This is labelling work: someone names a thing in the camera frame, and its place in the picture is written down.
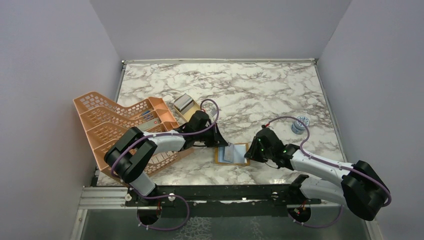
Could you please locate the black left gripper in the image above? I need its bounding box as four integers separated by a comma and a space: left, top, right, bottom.
194, 121, 228, 148

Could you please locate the yellow leather card holder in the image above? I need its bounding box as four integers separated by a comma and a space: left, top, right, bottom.
214, 143, 250, 166

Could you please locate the stack of grey cards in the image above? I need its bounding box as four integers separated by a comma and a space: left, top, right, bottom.
173, 93, 194, 112

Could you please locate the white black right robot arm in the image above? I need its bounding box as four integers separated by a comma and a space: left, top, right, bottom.
244, 127, 390, 221

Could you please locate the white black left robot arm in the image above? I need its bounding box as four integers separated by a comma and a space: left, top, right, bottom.
103, 110, 229, 206

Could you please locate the beige oval plastic tray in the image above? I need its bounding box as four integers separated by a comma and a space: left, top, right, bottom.
173, 99, 201, 123

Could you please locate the blue white small jar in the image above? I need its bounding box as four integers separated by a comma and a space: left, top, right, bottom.
291, 115, 310, 135

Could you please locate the grey deli box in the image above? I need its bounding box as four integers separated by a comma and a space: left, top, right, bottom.
136, 118, 161, 132

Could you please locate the pink plastic desk organizer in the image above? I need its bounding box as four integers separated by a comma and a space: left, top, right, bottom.
73, 91, 179, 177

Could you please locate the aluminium table frame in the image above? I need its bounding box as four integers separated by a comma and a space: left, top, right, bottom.
73, 62, 392, 231

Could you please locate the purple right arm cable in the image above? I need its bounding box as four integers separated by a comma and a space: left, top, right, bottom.
263, 115, 393, 229

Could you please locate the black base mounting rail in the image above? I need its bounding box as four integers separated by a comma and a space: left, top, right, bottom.
125, 184, 321, 218

